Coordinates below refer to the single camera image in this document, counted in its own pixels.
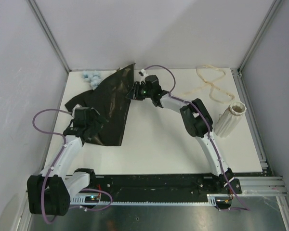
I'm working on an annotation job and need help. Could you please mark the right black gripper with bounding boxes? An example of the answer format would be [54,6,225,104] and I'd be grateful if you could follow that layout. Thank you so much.
[126,82,154,101]

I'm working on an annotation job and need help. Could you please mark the black wrapping paper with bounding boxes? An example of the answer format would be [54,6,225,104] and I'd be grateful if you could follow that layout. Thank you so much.
[65,64,135,146]

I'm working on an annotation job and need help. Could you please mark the blue and pink flower bouquet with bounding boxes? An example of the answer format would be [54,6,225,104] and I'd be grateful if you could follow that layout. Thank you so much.
[82,71,103,90]

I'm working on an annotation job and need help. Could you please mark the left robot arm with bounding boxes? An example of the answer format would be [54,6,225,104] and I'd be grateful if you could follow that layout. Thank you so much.
[27,107,108,216]

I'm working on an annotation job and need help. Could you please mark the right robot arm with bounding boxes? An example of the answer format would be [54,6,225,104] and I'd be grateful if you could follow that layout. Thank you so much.
[127,75,234,193]

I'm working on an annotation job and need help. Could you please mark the white ribbed vase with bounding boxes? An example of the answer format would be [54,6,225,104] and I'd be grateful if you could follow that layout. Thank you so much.
[214,102,246,138]

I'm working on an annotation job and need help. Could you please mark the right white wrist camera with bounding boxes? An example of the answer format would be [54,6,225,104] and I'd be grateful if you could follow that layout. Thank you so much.
[138,69,148,78]

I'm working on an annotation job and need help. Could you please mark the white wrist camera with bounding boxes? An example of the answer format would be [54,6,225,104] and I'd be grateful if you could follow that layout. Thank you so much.
[138,69,148,78]
[71,104,82,117]

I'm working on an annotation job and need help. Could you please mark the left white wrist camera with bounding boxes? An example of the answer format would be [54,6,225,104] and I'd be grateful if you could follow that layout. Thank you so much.
[71,104,82,117]

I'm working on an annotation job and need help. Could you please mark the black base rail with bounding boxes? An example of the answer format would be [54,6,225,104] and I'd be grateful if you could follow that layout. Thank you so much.
[89,174,242,203]

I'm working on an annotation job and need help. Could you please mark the aluminium frame rails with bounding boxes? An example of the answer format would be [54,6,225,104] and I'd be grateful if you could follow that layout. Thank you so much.
[30,69,289,231]

